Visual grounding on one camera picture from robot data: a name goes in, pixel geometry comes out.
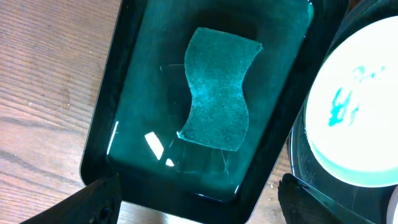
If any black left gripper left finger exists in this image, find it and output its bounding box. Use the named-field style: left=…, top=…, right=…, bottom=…
left=21, top=174, right=121, bottom=224

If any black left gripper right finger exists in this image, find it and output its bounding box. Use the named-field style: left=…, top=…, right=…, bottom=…
left=278, top=174, right=371, bottom=224

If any white plate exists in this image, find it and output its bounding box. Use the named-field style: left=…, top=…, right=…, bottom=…
left=386, top=186, right=398, bottom=224

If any mint green plate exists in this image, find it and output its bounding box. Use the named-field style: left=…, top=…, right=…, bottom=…
left=304, top=16, right=397, bottom=187

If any green scrubbing sponge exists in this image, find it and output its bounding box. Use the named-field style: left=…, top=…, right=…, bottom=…
left=178, top=27, right=262, bottom=151

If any round black serving tray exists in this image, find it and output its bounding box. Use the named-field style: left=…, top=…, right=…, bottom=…
left=289, top=0, right=397, bottom=223

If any dark green rectangular water tray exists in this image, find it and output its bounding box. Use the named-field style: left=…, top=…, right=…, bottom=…
left=80, top=0, right=349, bottom=223

